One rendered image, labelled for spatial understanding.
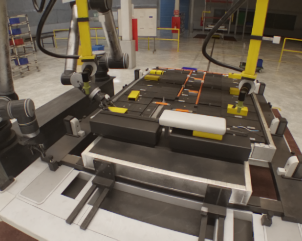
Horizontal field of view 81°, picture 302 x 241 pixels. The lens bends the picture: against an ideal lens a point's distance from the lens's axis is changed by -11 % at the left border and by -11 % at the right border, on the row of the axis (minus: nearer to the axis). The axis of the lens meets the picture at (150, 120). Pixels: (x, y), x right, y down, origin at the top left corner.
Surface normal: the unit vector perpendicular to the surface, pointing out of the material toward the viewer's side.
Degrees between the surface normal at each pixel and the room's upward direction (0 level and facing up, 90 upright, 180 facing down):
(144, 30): 90
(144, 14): 90
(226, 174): 0
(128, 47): 90
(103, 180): 0
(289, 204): 0
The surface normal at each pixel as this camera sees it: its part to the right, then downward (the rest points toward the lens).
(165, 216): 0.00, -0.87
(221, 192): -0.31, 0.47
